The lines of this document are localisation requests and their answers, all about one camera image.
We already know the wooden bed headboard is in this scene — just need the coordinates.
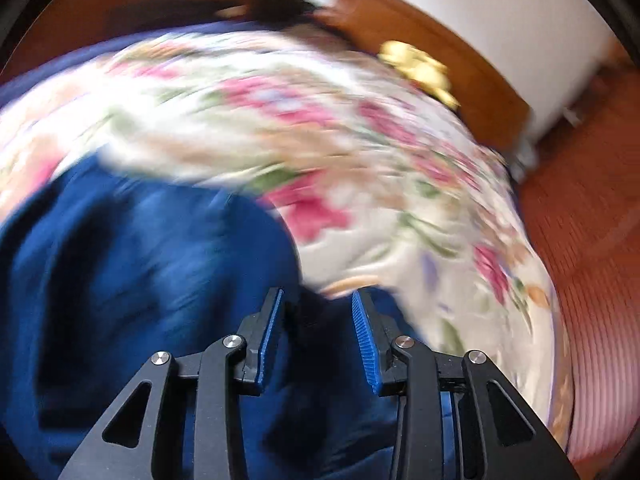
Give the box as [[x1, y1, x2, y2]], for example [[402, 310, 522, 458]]
[[320, 0, 533, 151]]

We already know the wooden wardrobe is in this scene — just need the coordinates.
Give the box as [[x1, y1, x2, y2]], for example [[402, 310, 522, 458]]
[[515, 50, 640, 466]]

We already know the long wooden desk cabinet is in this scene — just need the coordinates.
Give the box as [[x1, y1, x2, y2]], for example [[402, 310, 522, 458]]
[[0, 0, 281, 86]]

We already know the floral blanket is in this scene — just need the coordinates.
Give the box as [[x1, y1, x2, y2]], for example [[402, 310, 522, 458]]
[[0, 27, 576, 451]]

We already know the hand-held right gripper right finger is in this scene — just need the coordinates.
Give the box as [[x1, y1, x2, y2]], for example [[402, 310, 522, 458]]
[[352, 290, 581, 480]]

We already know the navy blue jacket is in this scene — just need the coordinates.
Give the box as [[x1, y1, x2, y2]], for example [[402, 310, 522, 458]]
[[0, 152, 456, 480]]

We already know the blue bed sheet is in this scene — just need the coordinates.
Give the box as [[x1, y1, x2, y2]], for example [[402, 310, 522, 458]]
[[0, 22, 201, 106]]

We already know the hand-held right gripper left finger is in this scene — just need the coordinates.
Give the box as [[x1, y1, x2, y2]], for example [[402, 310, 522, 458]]
[[57, 288, 285, 480]]

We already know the yellow plush toy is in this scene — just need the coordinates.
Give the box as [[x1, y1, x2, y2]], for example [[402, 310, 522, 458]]
[[377, 40, 461, 111]]

